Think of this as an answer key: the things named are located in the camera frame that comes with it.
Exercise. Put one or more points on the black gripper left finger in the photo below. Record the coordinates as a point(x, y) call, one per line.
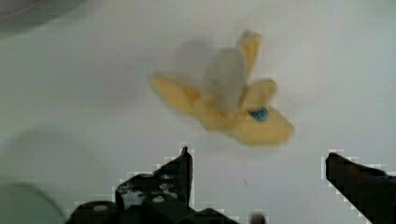
point(160, 197)

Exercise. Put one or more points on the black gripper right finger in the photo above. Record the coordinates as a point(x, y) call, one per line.
point(371, 191)

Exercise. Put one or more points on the plush peeled banana toy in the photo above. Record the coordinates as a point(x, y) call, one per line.
point(225, 102)

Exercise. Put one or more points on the green mug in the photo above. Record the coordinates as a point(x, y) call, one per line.
point(24, 204)

